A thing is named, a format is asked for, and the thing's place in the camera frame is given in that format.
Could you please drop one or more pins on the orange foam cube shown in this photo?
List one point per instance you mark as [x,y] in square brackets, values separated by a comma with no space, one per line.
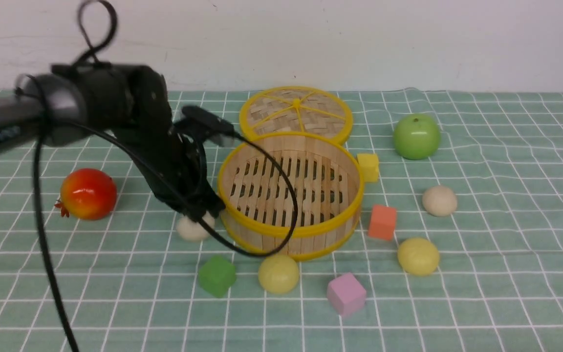
[382,222]

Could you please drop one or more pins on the white bun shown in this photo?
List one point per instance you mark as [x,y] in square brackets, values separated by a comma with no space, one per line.
[191,231]

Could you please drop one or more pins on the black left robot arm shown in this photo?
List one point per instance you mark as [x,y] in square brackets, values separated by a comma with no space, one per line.
[131,101]

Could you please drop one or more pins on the pale yellow bun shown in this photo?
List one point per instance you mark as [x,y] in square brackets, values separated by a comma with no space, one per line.
[279,274]

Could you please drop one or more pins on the beige bun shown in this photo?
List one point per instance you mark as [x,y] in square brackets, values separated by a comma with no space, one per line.
[439,201]

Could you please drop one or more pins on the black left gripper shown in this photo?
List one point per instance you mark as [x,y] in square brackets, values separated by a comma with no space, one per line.
[174,158]

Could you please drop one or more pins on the green foam cube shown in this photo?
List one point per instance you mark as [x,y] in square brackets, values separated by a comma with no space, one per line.
[216,276]

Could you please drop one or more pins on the pink foam cube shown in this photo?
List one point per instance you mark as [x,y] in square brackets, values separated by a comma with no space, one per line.
[346,294]

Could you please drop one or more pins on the yellow foam cube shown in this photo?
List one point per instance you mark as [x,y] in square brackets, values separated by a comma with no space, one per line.
[369,166]

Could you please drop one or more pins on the woven bamboo steamer lid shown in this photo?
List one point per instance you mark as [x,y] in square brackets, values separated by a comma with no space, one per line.
[296,109]

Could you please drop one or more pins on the bamboo steamer tray yellow rim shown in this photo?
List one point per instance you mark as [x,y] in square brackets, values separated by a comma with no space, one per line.
[297,192]

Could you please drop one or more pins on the green apple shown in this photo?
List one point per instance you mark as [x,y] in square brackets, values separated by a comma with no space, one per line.
[416,136]

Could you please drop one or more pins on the red pomegranate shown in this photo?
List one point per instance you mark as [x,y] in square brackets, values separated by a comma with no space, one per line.
[87,194]

